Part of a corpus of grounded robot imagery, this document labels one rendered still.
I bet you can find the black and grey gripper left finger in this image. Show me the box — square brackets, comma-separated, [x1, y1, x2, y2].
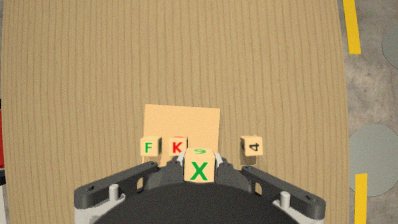
[74, 151, 186, 224]

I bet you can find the tan square mat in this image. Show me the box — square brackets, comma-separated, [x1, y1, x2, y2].
[142, 104, 220, 167]

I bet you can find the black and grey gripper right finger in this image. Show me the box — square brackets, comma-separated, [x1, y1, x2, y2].
[214, 153, 326, 224]

